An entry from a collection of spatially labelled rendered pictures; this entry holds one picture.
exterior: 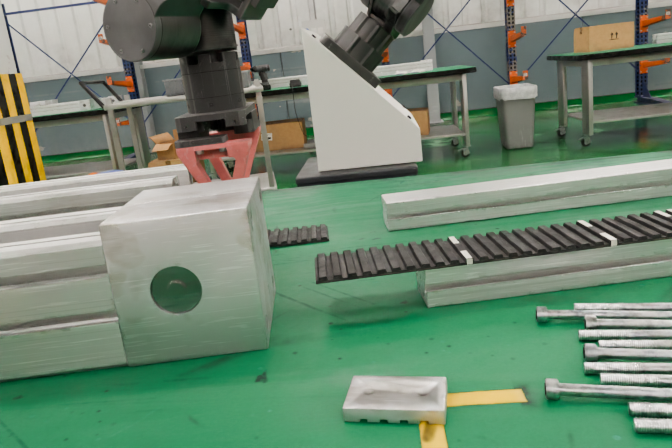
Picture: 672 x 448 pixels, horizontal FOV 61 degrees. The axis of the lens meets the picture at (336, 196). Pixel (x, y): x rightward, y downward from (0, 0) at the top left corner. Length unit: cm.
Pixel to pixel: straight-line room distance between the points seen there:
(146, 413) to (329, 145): 67
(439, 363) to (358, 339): 6
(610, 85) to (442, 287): 824
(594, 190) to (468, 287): 27
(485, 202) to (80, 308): 40
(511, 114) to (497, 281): 501
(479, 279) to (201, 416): 21
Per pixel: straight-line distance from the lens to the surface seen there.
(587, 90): 531
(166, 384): 37
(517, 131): 546
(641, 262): 47
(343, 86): 94
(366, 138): 94
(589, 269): 45
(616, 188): 66
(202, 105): 56
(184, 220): 36
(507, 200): 62
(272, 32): 814
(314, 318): 42
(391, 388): 31
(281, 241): 59
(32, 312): 41
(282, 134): 535
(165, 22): 50
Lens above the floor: 95
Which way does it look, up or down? 13 degrees down
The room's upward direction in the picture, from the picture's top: 7 degrees counter-clockwise
